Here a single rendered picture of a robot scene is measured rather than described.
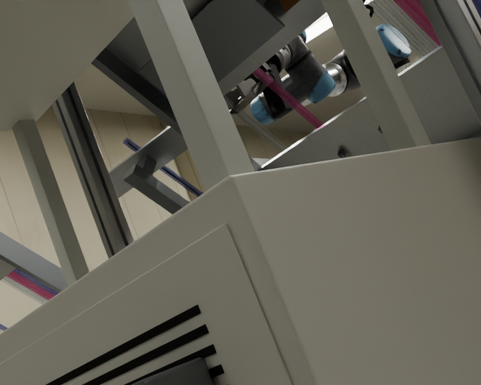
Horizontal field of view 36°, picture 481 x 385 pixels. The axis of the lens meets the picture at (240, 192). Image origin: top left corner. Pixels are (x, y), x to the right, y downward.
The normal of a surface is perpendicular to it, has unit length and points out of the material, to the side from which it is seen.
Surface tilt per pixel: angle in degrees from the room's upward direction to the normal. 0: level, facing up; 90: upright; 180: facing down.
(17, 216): 90
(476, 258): 90
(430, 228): 90
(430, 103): 133
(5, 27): 180
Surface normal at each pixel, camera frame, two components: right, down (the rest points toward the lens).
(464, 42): -0.69, 0.12
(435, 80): -0.25, 0.70
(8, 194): 0.77, -0.43
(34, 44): 0.37, 0.91
